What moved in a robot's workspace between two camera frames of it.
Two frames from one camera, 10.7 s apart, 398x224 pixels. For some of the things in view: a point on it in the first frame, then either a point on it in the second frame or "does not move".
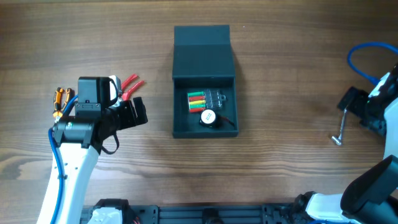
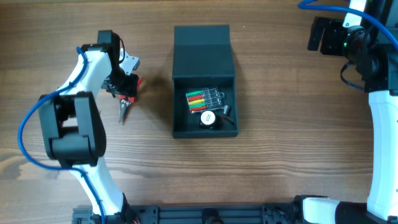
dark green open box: (203, 60) does not move
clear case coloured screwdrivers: (208, 99) does not move
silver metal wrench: (338, 140) to (226, 109)
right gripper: (362, 106) to (328, 37)
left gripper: (125, 114) to (125, 86)
